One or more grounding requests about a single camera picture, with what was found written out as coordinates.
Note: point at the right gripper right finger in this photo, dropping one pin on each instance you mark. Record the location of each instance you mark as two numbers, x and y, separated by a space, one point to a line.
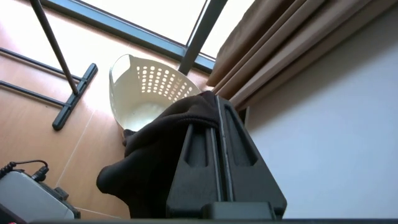
252 186

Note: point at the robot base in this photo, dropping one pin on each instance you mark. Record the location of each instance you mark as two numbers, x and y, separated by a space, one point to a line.
28 199

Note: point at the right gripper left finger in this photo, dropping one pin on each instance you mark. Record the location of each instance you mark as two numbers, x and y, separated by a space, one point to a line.
192 186

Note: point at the white laundry basket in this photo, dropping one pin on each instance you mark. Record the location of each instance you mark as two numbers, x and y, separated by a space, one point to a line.
130 93

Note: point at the black garment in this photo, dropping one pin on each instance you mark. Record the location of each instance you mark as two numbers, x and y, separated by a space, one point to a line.
149 161

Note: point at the brown curtain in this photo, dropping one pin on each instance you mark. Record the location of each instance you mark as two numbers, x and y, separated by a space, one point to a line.
264 46

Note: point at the window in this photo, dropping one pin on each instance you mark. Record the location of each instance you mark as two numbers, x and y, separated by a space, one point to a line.
202 31

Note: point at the black clothes rack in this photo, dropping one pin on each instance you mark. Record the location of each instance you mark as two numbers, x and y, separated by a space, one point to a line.
74 96

